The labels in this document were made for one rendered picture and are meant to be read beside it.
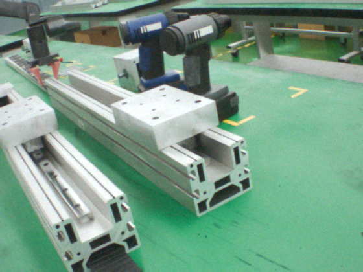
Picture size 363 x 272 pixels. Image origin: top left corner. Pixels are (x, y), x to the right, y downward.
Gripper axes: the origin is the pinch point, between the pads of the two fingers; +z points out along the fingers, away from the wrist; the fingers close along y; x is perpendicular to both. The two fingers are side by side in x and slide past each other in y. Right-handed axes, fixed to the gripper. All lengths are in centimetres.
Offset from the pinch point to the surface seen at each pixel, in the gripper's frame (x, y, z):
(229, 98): -73, 21, -1
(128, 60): -32.0, 16.9, -6.1
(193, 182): -98, -4, -2
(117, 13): 199, 108, 2
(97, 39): 342, 134, 41
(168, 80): -52, 18, -3
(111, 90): -53, 3, -5
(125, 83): -27.2, 16.5, 1.3
